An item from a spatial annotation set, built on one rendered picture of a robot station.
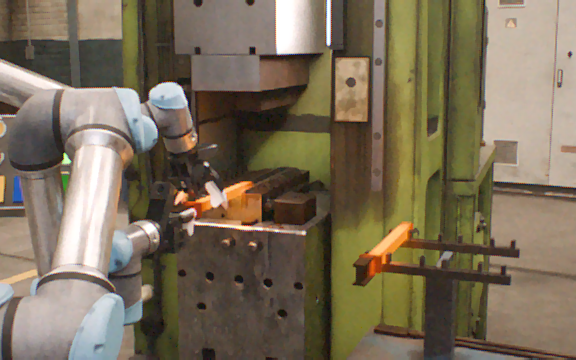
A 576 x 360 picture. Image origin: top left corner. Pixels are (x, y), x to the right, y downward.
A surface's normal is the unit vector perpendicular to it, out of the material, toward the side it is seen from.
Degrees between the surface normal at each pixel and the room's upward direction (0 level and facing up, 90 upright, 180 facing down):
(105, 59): 88
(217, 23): 90
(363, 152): 90
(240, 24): 90
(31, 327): 56
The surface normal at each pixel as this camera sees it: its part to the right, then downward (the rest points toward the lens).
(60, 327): 0.03, -0.40
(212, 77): -0.34, 0.17
